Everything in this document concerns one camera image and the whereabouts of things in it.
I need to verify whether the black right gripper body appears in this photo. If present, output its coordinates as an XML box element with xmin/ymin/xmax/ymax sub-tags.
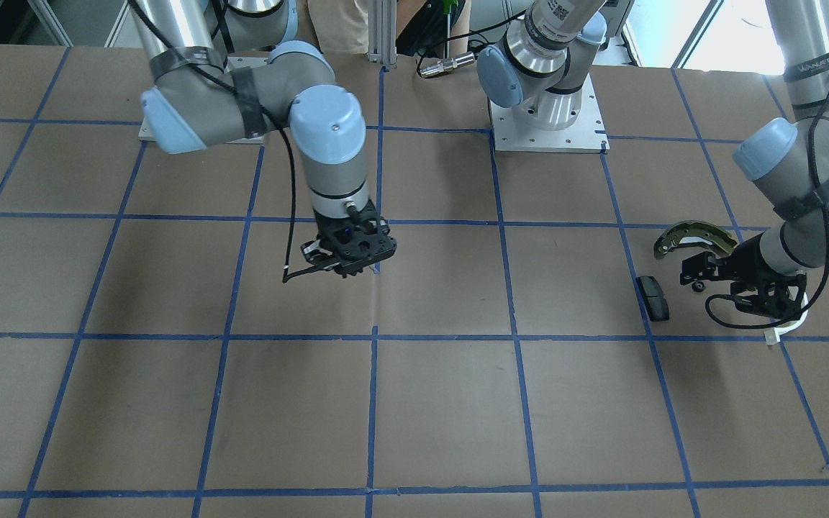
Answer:
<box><xmin>302</xmin><ymin>202</ymin><xmax>397</xmax><ymax>278</ymax></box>

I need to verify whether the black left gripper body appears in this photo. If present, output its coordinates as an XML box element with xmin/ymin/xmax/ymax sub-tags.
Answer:
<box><xmin>679</xmin><ymin>235</ymin><xmax>808</xmax><ymax>322</ymax></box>

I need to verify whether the white curved plastic part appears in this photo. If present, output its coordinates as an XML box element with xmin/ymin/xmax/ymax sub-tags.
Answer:
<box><xmin>764</xmin><ymin>309</ymin><xmax>810</xmax><ymax>347</ymax></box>

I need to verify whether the olive metal brake shoe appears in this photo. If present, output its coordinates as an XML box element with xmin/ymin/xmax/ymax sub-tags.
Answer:
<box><xmin>653</xmin><ymin>220</ymin><xmax>739</xmax><ymax>260</ymax></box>

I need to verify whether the dark grey brake pad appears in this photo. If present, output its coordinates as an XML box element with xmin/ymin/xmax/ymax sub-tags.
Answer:
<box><xmin>635</xmin><ymin>276</ymin><xmax>671</xmax><ymax>322</ymax></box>

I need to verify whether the person in beige shirt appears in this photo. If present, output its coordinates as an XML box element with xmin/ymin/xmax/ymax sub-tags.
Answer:
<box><xmin>296</xmin><ymin>1</ymin><xmax>471</xmax><ymax>57</ymax></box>

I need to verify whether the silver metal connector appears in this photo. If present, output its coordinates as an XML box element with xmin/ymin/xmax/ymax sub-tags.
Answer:
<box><xmin>417</xmin><ymin>52</ymin><xmax>476</xmax><ymax>79</ymax></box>

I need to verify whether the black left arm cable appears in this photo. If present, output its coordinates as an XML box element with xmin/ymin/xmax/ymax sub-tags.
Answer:
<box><xmin>705</xmin><ymin>0</ymin><xmax>829</xmax><ymax>330</ymax></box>

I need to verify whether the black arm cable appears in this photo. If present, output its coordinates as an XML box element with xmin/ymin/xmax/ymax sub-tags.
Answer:
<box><xmin>705</xmin><ymin>0</ymin><xmax>829</xmax><ymax>330</ymax></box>
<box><xmin>127</xmin><ymin>0</ymin><xmax>358</xmax><ymax>285</ymax></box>

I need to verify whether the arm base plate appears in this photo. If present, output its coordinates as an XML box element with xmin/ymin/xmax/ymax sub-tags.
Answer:
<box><xmin>488</xmin><ymin>76</ymin><xmax>611</xmax><ymax>153</ymax></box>
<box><xmin>139</xmin><ymin>53</ymin><xmax>273</xmax><ymax>154</ymax></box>

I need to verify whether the aluminium frame post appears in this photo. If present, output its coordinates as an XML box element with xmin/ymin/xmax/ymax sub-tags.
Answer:
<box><xmin>366</xmin><ymin>0</ymin><xmax>398</xmax><ymax>69</ymax></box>

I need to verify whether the green handled tool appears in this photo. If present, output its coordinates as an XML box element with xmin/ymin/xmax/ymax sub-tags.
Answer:
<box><xmin>440</xmin><ymin>0</ymin><xmax>458</xmax><ymax>14</ymax></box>

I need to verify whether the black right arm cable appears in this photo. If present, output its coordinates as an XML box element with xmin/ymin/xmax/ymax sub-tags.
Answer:
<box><xmin>127</xmin><ymin>0</ymin><xmax>358</xmax><ymax>285</ymax></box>

